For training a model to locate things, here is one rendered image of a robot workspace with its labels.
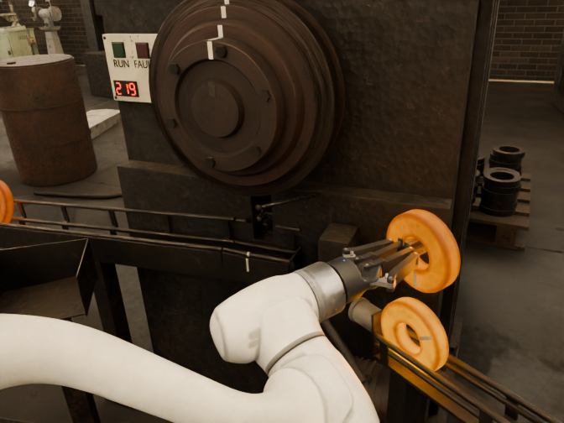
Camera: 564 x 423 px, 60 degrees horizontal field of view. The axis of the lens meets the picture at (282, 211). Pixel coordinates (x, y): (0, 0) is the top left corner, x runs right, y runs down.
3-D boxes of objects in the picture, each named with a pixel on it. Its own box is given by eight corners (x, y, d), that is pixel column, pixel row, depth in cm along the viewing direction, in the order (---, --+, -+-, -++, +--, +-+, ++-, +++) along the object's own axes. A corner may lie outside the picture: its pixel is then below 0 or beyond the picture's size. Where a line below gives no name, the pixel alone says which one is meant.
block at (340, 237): (330, 295, 136) (331, 218, 126) (358, 302, 133) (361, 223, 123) (317, 319, 127) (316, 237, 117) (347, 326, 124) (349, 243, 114)
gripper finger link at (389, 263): (361, 263, 82) (366, 267, 81) (410, 242, 87) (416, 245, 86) (361, 283, 84) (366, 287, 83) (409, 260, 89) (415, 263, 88)
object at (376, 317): (397, 343, 110) (397, 302, 106) (399, 345, 110) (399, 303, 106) (372, 357, 107) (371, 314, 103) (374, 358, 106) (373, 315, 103)
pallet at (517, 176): (312, 216, 307) (311, 148, 288) (352, 171, 373) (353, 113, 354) (524, 251, 259) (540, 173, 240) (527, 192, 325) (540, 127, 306)
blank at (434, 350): (408, 368, 106) (397, 374, 104) (381, 299, 107) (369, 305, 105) (462, 370, 92) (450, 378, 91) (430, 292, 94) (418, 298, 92)
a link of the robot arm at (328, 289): (321, 336, 77) (351, 321, 79) (318, 288, 73) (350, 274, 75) (289, 307, 84) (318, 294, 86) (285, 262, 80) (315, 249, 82)
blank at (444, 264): (396, 198, 95) (383, 203, 93) (462, 222, 82) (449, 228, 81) (399, 268, 101) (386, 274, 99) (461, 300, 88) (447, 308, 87)
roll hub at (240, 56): (181, 159, 119) (164, 37, 107) (288, 170, 109) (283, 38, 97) (168, 166, 115) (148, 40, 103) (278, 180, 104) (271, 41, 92)
